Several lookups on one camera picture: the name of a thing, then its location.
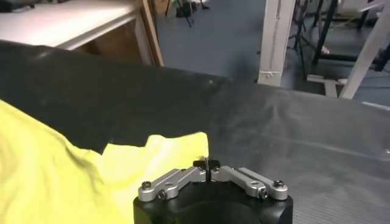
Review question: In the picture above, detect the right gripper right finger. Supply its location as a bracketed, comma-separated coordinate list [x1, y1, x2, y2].
[207, 157, 289, 201]

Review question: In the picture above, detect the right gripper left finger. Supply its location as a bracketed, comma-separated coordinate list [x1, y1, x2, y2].
[138, 157, 208, 203]

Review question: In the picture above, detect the yellow-green T-shirt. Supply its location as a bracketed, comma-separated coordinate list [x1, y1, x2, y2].
[0, 100, 210, 224]

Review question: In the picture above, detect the large black table cover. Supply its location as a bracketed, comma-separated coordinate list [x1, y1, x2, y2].
[0, 39, 390, 224]

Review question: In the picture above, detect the tall white cardboard box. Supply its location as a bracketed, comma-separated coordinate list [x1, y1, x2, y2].
[257, 0, 293, 87]

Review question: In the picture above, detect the white rectangular table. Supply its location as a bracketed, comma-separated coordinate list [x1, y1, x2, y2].
[0, 0, 144, 51]

